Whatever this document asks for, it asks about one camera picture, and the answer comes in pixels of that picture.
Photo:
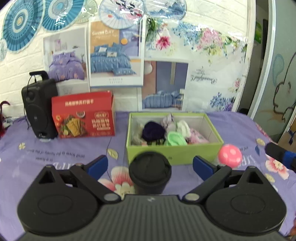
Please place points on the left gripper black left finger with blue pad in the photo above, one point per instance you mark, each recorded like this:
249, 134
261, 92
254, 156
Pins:
87, 176

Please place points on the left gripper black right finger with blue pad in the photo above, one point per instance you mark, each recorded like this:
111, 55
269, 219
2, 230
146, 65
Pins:
213, 178

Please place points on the pink tissue pack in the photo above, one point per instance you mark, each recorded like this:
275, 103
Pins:
196, 137

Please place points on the green scrunchie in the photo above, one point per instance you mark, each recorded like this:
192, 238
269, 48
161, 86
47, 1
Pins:
175, 139

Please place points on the white scrunchie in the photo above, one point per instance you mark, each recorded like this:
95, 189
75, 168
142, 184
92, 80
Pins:
183, 129

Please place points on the floral patterned scrunchie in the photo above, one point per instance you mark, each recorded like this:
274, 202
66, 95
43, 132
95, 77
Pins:
169, 124

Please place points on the dark purple velvet scrunchie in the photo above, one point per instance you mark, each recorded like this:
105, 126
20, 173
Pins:
153, 131

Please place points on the clear jar pink lid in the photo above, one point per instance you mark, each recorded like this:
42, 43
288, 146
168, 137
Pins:
230, 155

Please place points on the green cardboard box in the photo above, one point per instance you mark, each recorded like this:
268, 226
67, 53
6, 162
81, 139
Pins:
176, 155

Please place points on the red cracker box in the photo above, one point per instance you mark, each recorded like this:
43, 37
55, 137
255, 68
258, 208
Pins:
88, 114

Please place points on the black lidded coffee cup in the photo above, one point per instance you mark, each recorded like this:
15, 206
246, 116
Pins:
150, 173

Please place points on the purple floral tablecloth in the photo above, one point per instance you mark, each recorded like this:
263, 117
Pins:
23, 156

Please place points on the black portable speaker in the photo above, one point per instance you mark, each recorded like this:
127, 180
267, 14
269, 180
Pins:
37, 101

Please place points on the cartoon painted door panel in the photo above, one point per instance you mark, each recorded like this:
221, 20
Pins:
273, 104

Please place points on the dark red feather decoration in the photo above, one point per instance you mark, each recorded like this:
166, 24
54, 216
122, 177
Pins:
5, 121

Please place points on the white floral bedding package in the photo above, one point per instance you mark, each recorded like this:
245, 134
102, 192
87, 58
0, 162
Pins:
190, 68

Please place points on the purple bedding poster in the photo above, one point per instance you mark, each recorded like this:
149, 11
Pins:
65, 58

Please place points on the blue bedding poster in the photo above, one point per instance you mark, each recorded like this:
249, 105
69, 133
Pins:
116, 56

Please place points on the blue paper fan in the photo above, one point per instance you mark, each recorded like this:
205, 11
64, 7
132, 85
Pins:
61, 14
21, 23

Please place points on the white printed paper fan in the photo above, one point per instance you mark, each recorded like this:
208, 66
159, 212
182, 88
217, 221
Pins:
121, 14

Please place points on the landscape paper fan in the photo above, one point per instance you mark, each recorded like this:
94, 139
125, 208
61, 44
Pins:
168, 9

